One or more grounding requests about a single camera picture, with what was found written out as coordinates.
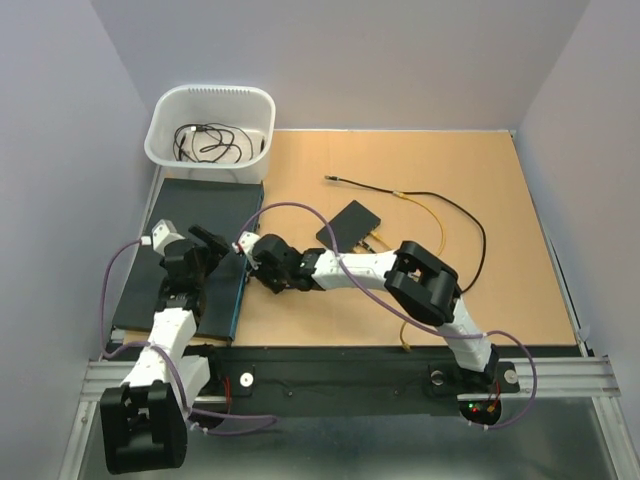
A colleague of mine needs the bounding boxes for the small black network switch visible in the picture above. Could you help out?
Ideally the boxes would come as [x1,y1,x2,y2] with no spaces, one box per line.
[329,200,381,253]

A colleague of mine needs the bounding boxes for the long yellow ethernet cable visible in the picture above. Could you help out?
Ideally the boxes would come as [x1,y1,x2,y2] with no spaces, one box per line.
[369,191,447,256]

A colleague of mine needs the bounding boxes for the long black ethernet cable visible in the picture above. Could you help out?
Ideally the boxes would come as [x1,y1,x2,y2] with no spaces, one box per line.
[323,173,489,294]

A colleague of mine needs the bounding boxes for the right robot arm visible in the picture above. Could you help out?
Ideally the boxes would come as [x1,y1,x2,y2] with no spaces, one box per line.
[237,232,499,390]

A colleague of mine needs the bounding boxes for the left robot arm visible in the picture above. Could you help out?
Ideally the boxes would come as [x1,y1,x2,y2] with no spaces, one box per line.
[99,220,230,474]

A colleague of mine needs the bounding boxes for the white plastic bin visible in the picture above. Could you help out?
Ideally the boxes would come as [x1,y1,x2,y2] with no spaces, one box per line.
[144,85,276,184]

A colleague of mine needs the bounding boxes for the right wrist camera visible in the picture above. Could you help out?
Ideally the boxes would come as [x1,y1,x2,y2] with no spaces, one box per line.
[232,231,261,256]

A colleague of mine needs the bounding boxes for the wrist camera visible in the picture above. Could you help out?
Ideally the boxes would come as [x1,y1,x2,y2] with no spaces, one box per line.
[140,219,185,256]
[232,231,261,256]

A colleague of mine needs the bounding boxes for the large black rack switch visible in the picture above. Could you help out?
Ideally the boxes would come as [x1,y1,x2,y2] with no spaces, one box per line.
[111,177,266,346]

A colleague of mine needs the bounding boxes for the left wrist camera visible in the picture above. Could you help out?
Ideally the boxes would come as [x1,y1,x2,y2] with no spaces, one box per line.
[140,219,185,256]

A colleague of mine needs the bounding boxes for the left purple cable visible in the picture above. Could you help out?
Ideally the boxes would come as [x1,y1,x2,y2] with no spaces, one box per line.
[99,238,279,436]

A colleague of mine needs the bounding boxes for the purple cable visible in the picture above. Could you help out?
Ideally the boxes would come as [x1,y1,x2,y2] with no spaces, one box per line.
[242,201,539,431]
[99,238,279,436]

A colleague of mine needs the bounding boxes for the black cable in bin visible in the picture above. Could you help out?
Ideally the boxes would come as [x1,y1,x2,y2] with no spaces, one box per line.
[172,123,266,165]

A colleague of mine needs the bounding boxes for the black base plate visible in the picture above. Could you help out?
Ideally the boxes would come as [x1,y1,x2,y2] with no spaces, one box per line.
[187,345,520,417]

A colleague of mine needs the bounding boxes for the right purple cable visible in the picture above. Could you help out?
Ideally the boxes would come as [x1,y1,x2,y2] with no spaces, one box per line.
[242,201,539,431]

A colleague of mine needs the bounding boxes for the aluminium rail frame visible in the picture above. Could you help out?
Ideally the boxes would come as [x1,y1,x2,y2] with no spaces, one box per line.
[57,352,624,480]

